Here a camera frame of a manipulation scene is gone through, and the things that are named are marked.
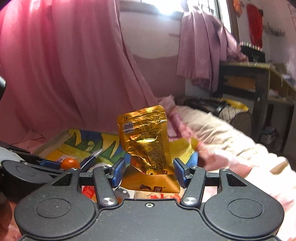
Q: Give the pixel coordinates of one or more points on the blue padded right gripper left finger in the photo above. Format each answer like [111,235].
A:
[105,180]

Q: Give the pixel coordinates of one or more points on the black box on desk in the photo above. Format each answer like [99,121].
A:
[254,53]

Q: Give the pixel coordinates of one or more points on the rice cracker snack pack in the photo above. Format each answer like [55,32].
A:
[154,195]

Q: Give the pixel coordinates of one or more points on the small orange tomato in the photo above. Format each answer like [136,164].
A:
[69,163]

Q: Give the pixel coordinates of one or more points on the beige pillow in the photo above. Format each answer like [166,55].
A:
[223,146]

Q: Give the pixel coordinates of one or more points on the dark wooden desk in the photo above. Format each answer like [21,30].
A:
[262,84]

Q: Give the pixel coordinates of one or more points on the floral pink bed sheet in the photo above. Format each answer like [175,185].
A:
[281,187]

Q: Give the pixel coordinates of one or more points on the colourful lined tray box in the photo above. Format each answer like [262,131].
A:
[80,144]

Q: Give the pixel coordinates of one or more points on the red hanging decoration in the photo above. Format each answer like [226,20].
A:
[255,21]

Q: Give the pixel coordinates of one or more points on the small wall shelf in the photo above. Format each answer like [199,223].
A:
[273,31]

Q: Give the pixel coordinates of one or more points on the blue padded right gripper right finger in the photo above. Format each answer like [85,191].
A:
[192,179]

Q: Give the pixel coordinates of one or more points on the purple window curtain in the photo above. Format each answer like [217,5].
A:
[204,44]

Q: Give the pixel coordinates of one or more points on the pink bed curtain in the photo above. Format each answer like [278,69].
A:
[66,66]

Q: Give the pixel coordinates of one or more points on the gold foil snack pouch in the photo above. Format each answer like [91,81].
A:
[143,135]

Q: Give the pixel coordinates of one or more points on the orange wall ornament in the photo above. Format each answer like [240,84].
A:
[238,7]

